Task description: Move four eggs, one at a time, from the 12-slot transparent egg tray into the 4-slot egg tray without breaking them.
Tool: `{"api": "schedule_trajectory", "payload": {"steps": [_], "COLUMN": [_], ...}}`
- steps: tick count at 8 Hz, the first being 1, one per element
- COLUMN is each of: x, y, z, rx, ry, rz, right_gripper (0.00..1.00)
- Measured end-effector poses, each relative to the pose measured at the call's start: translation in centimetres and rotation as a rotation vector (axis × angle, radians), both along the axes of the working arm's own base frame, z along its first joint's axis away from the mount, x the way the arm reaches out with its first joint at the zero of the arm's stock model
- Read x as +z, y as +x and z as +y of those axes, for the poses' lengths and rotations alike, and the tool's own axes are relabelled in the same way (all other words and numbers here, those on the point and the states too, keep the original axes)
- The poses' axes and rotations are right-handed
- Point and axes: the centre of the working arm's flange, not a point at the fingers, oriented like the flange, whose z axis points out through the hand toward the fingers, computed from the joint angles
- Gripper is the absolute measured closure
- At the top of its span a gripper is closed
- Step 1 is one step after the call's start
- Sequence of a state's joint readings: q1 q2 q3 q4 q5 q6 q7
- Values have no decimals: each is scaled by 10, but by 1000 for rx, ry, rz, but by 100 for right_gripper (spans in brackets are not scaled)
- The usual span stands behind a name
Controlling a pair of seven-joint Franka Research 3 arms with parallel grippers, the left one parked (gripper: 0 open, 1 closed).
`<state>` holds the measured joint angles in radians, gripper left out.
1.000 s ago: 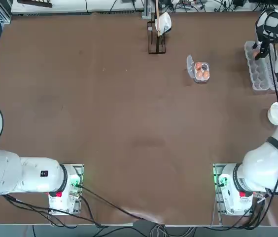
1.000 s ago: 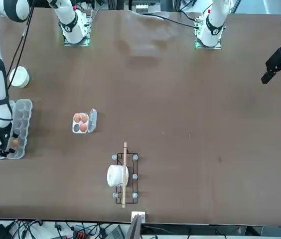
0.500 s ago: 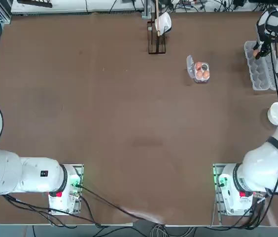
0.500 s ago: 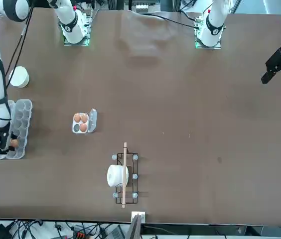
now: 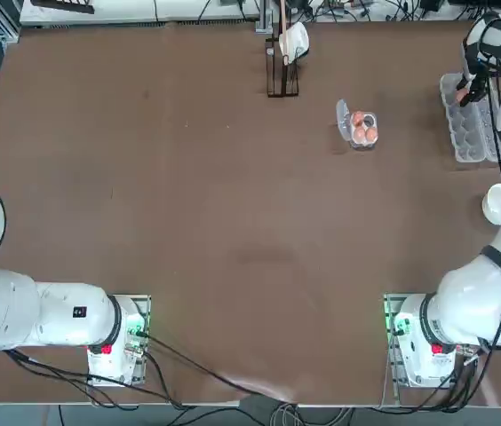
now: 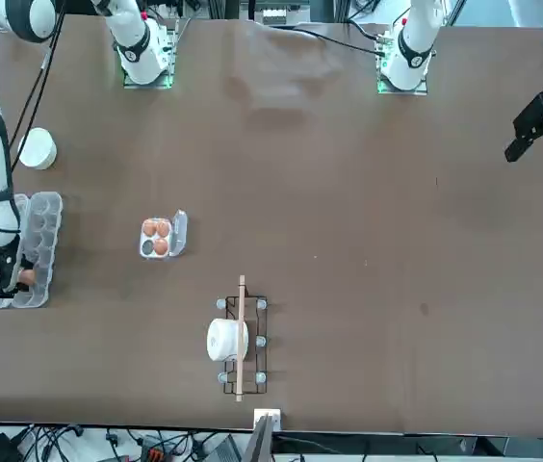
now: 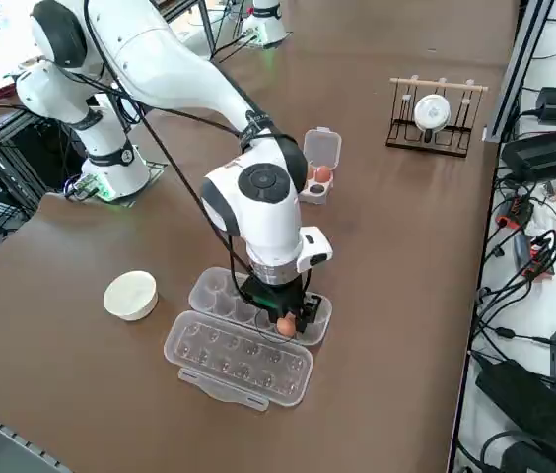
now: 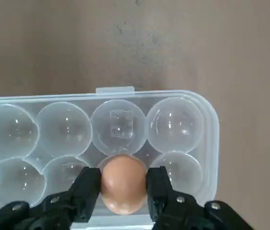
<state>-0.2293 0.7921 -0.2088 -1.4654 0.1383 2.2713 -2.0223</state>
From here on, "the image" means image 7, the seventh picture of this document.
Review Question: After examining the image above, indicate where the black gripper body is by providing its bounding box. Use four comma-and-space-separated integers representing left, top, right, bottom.
238, 276, 310, 324

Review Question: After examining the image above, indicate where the transparent twelve-slot egg tray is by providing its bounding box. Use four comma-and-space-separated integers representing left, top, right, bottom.
163, 265, 334, 413

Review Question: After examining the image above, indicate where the clear four-slot egg tray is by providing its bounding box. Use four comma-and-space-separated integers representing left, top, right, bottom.
297, 127, 344, 207

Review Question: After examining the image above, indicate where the cream white bowl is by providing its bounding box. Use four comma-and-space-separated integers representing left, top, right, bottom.
103, 269, 160, 322

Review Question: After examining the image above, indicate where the red black connector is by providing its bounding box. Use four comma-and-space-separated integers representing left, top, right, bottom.
497, 194, 535, 229
519, 231, 556, 280

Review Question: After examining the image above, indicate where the large black power adapter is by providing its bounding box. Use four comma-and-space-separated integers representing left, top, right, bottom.
474, 358, 556, 457

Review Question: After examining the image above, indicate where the ridged black power adapter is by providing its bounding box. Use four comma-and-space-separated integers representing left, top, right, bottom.
501, 123, 556, 182

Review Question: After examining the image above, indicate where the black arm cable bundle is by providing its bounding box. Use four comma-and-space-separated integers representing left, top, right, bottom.
80, 0, 299, 341

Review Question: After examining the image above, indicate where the black wire cup rack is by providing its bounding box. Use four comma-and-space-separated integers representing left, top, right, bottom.
384, 76, 490, 160

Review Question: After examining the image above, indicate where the aluminium rail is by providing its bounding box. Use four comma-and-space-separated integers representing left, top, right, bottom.
0, 398, 70, 473

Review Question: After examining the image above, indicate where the aluminium frame post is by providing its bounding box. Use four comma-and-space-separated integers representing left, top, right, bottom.
485, 0, 555, 143

